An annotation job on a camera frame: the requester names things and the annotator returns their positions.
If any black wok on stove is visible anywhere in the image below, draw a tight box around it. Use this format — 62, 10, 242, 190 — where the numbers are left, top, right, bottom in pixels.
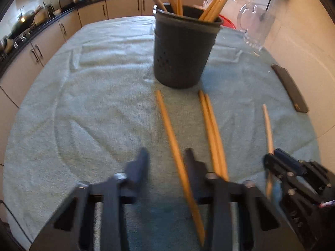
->
7, 5, 43, 40

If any black perforated utensil holder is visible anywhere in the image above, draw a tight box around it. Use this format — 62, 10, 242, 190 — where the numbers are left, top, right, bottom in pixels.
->
153, 3, 223, 89

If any black smartphone brown case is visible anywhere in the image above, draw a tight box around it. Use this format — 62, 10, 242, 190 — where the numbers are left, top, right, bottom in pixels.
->
271, 64, 309, 113

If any red plastic basin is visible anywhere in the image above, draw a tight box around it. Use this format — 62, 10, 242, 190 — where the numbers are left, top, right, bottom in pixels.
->
219, 15, 236, 29

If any clear glass beer mug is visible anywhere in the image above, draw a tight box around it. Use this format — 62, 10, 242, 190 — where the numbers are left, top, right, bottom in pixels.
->
236, 3, 275, 51

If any blue-green table cloth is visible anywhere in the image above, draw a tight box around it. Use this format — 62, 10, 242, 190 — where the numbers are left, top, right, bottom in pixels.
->
3, 17, 320, 250

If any black electric kettle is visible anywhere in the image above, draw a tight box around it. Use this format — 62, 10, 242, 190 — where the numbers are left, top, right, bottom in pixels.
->
44, 3, 54, 19

